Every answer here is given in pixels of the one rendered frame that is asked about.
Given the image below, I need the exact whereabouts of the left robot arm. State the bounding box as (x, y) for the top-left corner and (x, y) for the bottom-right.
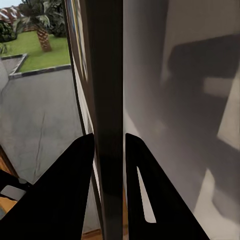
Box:
(0, 169), (33, 201)

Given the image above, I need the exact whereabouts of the poster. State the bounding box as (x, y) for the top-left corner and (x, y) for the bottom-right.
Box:
(61, 0), (124, 240)

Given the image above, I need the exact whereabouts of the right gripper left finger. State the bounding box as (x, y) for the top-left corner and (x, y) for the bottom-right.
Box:
(0, 133), (95, 240)

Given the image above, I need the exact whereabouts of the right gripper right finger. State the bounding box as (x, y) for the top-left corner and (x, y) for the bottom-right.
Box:
(125, 133), (210, 240)

